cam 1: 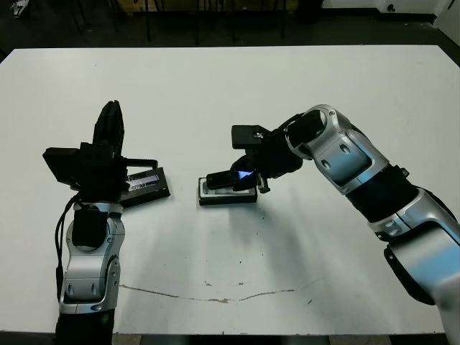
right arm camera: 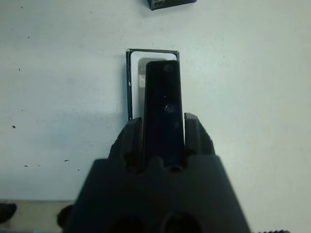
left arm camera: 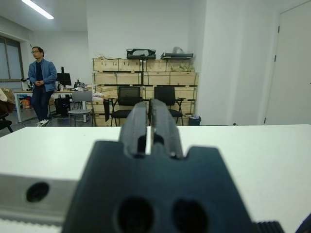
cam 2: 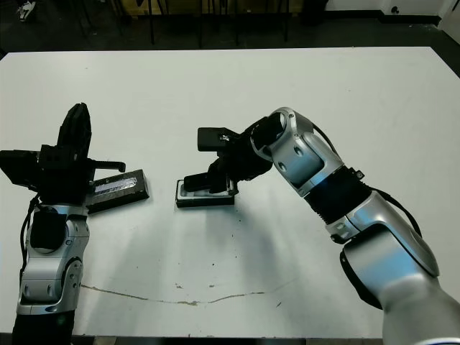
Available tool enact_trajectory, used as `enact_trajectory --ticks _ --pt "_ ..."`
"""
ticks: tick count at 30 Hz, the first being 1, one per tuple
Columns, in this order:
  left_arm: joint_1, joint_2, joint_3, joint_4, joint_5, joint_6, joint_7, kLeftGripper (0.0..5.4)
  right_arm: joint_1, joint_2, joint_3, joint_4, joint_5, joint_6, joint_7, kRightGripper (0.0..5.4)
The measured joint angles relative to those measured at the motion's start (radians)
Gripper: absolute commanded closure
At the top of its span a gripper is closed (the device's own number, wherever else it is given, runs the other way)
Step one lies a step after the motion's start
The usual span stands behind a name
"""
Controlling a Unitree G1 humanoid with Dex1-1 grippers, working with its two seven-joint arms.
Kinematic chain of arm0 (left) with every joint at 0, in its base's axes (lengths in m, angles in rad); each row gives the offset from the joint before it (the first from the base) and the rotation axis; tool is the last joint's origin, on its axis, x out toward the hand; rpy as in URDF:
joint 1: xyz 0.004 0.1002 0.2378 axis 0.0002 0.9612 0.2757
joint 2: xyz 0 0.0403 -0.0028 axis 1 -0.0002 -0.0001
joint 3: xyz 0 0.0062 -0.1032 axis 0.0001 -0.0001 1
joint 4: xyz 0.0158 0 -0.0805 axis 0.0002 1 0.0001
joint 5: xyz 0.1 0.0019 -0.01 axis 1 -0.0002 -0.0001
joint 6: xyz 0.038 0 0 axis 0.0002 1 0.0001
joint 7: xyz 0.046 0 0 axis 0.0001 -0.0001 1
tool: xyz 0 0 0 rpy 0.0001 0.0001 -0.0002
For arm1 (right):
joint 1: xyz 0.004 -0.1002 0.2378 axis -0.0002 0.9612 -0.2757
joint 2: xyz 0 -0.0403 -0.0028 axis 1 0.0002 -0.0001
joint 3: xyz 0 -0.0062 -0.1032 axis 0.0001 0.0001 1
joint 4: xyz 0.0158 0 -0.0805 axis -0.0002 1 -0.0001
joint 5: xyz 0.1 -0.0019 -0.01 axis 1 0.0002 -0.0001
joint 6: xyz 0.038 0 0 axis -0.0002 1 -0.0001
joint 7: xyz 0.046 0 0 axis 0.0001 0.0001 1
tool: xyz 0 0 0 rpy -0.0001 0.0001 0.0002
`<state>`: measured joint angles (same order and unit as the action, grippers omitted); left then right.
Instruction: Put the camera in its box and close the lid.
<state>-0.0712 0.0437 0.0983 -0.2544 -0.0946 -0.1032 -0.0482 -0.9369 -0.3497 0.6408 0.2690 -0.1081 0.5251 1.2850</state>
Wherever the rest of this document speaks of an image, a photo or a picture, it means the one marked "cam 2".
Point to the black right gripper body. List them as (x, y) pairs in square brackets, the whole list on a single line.
[(237, 161)]

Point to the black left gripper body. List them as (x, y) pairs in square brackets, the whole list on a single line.
[(64, 179)]

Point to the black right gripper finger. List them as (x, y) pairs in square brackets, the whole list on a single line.
[(199, 187), (199, 178)]

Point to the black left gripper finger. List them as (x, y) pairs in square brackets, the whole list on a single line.
[(84, 133), (70, 133)]

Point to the black box lid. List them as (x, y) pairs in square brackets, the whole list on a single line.
[(118, 192)]

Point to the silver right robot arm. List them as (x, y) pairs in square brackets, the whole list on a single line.
[(305, 158)]

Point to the black box with white insert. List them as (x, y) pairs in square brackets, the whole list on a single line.
[(205, 204)]

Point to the black trash bin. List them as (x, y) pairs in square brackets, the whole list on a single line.
[(313, 12)]

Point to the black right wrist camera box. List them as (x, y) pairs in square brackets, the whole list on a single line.
[(215, 140)]

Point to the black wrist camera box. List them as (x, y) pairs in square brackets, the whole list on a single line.
[(18, 167), (215, 140)]

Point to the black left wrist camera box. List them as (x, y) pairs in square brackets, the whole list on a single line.
[(18, 167)]

